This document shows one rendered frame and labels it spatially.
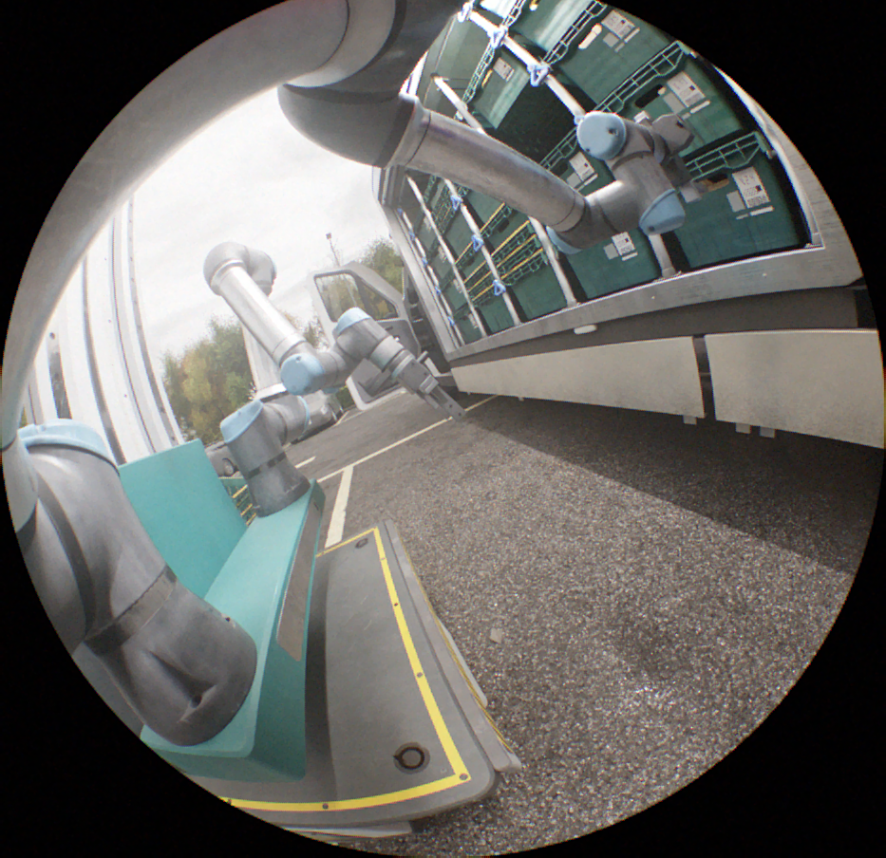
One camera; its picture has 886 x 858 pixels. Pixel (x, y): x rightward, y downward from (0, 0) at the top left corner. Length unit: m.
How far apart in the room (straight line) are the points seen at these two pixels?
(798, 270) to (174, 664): 0.86
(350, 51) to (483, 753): 0.55
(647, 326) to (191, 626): 0.94
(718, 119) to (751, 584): 1.02
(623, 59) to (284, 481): 1.35
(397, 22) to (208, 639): 0.41
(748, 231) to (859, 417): 0.45
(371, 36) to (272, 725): 0.43
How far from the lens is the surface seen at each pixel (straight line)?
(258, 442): 0.64
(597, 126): 0.47
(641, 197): 0.45
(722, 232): 0.86
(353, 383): 3.26
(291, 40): 0.18
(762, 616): 0.79
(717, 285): 0.69
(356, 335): 0.63
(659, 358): 0.82
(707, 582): 0.82
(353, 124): 0.30
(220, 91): 0.16
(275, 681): 0.28
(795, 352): 0.69
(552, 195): 0.42
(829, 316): 0.68
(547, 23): 1.24
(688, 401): 0.82
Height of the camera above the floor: 0.66
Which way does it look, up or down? 11 degrees down
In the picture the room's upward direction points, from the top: 24 degrees counter-clockwise
